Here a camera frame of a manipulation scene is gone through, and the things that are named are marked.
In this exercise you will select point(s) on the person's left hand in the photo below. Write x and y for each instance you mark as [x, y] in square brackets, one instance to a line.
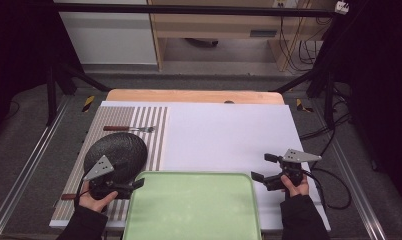
[94, 203]

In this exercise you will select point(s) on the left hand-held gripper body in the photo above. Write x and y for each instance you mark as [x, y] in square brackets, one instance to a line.
[100, 166]

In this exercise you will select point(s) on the wooden table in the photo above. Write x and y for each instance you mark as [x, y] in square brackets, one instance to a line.
[189, 96]

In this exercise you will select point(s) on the black metal stand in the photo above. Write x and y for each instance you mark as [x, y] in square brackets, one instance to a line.
[51, 96]
[329, 96]

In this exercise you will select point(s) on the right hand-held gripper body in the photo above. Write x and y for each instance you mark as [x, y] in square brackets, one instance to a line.
[297, 156]

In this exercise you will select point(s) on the yellow-black tape marker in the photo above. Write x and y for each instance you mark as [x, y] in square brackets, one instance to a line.
[302, 105]
[88, 103]

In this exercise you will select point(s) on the striped placemat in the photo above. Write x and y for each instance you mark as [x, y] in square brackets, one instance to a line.
[120, 115]

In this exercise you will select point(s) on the green tray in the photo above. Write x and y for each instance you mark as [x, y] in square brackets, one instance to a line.
[192, 206]

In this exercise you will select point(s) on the wooden desk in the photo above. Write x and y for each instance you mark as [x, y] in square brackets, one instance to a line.
[222, 26]

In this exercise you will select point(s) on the white cabinet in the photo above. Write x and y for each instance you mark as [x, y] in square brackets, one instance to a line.
[109, 40]

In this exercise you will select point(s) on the person's right hand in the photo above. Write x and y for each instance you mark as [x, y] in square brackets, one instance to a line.
[297, 191]

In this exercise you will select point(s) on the aluminium floor rail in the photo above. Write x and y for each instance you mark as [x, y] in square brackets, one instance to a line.
[29, 166]
[355, 186]

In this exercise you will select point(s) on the black textured plate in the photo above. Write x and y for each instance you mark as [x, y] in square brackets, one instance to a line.
[125, 150]

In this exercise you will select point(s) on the white board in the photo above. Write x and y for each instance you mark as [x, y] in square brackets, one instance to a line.
[229, 133]

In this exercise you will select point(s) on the black horizontal bar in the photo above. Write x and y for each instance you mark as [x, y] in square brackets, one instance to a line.
[189, 10]

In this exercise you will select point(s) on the white power adapter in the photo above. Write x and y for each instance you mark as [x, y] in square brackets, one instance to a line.
[341, 6]

